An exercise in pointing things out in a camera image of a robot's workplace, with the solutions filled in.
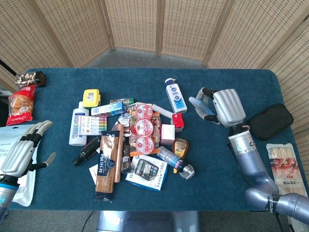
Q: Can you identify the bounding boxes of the colourful snack packet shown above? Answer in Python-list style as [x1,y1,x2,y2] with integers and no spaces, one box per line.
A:
[125,103,138,116]

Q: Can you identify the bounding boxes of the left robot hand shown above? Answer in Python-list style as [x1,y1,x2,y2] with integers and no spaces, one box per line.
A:
[0,120,56,179]

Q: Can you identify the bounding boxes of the brown printed snack packet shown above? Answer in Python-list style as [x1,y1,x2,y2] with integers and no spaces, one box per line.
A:
[151,112,162,145]

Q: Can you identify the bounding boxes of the blue white calculator box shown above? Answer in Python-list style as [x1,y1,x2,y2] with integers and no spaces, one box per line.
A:
[125,154,169,192]

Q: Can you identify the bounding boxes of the small brown white sachet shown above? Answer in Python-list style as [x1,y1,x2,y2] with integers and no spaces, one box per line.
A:
[117,115,132,126]

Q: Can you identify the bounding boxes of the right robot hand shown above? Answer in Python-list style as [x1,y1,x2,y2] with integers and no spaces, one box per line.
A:
[196,87,247,128]

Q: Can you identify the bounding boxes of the red lidded plastic cup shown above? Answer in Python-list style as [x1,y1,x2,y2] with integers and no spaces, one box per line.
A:
[134,119,154,136]
[135,135,155,154]
[135,103,153,120]

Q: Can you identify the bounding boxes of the blue table cloth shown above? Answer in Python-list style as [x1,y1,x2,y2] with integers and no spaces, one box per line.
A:
[9,67,309,212]

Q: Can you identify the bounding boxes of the pink box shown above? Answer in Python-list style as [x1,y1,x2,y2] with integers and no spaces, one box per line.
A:
[160,124,176,145]

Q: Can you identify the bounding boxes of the white bottle blue label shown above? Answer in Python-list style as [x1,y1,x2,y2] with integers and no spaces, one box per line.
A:
[165,77,188,114]

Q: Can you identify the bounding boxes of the red and white box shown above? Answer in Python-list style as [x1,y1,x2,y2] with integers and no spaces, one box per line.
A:
[171,113,184,133]

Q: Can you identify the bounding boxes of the yellow small box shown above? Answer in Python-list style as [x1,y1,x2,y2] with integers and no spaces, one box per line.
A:
[83,88,101,108]

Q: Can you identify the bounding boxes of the blue and white carton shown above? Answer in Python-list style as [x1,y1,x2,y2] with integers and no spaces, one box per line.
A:
[90,101,126,116]

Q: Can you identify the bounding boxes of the small green box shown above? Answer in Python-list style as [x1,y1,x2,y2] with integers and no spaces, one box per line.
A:
[110,98,134,107]

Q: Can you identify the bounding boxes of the brown honey bottle yellow cap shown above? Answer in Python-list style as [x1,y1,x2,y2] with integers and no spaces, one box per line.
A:
[171,138,190,174]

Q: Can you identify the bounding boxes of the red snack bag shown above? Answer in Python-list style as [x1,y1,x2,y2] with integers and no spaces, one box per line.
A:
[6,85,36,127]

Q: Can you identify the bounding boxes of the dark glass oil bottle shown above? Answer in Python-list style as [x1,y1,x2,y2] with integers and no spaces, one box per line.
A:
[71,136,102,167]

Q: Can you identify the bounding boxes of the white cylinder tube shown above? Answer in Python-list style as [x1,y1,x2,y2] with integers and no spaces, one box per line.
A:
[152,103,174,119]

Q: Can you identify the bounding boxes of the large white bottle blue print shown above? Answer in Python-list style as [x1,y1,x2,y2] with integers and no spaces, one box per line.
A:
[69,101,90,146]

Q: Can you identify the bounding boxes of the white paper card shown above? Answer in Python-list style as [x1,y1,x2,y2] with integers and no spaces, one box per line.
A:
[88,164,99,184]

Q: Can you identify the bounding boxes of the red white cup pack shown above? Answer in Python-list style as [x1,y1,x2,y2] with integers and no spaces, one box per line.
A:
[129,113,162,157]

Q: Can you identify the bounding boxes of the coloured marker pen pack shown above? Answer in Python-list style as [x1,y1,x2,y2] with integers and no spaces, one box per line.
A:
[76,115,108,136]

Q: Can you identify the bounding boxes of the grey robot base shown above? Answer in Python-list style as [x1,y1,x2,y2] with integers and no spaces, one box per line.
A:
[96,210,201,232]

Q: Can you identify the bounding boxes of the thin black cable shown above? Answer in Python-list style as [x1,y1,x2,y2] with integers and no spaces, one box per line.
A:
[83,210,95,232]

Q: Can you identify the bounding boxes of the black zip pouch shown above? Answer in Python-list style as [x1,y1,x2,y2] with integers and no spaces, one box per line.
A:
[245,103,295,142]

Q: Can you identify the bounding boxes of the spice grinder black cap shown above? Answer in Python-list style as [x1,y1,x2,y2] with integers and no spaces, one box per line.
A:
[120,137,134,174]

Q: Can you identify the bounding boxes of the white printed plastic bag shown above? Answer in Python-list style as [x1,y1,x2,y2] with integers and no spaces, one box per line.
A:
[0,124,37,207]

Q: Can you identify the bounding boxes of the spaghetti pack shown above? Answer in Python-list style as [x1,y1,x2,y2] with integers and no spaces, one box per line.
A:
[93,130,121,203]

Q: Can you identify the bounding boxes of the copper brown roll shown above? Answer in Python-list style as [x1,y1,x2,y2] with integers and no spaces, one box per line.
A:
[113,124,125,183]

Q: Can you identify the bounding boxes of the light blue small pack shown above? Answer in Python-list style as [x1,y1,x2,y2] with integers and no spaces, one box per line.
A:
[189,96,215,116]

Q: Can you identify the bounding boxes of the woven rattan folding screen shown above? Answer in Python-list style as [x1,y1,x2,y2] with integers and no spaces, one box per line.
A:
[0,0,309,194]

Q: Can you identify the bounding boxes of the wooden skewer pack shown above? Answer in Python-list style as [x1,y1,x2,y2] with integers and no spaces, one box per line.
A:
[266,143,305,196]

